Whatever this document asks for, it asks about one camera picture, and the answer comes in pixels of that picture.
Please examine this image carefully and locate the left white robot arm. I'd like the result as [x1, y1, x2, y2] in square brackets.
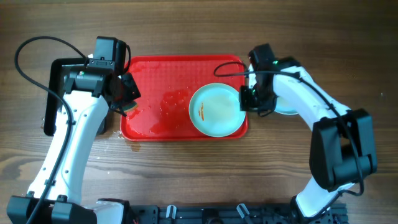
[6, 36, 141, 223]

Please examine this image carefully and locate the orange green sponge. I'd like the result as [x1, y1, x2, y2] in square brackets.
[122, 101, 138, 114]

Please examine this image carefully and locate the light blue plate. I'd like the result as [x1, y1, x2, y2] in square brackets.
[248, 64, 298, 116]
[188, 83, 246, 138]

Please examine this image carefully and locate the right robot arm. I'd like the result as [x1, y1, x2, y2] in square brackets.
[239, 44, 377, 223]

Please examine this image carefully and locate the black water tray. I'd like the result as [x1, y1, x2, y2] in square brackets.
[44, 58, 117, 136]

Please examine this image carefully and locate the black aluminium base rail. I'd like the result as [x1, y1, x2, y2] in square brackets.
[129, 202, 348, 224]

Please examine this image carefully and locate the red plastic tray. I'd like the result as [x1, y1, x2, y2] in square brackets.
[120, 54, 245, 141]

